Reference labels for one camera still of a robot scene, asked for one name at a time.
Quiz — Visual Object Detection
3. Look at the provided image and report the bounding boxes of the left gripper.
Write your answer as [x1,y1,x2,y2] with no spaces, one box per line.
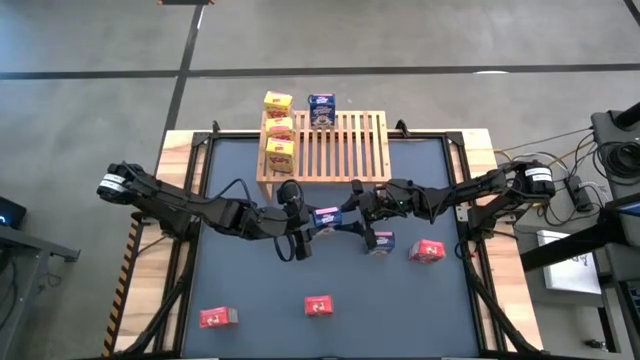
[272,178,335,262]

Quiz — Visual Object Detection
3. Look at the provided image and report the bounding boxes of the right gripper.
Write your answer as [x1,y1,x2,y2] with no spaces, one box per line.
[335,179,414,251]

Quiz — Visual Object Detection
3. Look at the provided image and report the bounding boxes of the blue Frosted Flakes box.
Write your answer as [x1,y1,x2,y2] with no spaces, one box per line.
[306,92,337,129]
[313,206,345,230]
[369,230,397,257]

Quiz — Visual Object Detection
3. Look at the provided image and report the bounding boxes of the yellow Corn Pops box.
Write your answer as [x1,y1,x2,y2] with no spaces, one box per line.
[263,90,295,120]
[264,116,296,142]
[264,137,296,175]

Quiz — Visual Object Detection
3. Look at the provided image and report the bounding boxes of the red Froot Loops box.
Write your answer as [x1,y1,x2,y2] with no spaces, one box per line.
[304,294,335,318]
[198,306,240,329]
[408,238,447,265]

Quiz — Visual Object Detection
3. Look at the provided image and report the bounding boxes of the wooden slatted shelf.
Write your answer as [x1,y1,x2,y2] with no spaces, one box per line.
[256,109,393,202]

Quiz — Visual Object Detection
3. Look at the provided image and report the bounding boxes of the black diagonal support strut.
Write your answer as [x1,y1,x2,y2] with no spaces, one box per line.
[117,238,201,360]
[464,249,544,359]

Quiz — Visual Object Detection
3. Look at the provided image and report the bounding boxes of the yellow black hazard tape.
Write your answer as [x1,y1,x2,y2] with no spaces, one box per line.
[101,218,144,357]

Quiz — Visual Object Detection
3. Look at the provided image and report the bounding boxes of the black metal beam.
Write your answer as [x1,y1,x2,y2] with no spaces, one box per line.
[519,209,640,274]

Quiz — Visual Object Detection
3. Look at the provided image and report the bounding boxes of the black power adapter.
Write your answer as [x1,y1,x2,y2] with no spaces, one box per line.
[563,174,596,214]

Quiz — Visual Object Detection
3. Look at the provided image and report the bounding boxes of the white paper sheet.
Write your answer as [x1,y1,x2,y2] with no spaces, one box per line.
[537,229,604,296]

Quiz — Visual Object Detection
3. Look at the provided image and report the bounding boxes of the grey equipment cart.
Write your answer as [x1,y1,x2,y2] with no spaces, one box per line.
[589,102,640,201]

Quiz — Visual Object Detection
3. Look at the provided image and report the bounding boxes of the grey metal desk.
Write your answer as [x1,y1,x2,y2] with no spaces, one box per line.
[0,224,81,360]

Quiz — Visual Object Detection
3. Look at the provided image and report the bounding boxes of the blue screen device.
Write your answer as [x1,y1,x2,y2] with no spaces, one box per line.
[617,197,640,219]

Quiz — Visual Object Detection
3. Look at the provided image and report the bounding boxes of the black computer with blue light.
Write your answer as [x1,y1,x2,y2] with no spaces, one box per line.
[0,196,27,230]

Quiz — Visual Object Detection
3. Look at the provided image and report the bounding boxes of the black table frame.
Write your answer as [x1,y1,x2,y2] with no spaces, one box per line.
[180,130,496,360]

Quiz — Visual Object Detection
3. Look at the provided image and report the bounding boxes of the black cable coil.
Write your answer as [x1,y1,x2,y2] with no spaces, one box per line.
[597,141,640,181]

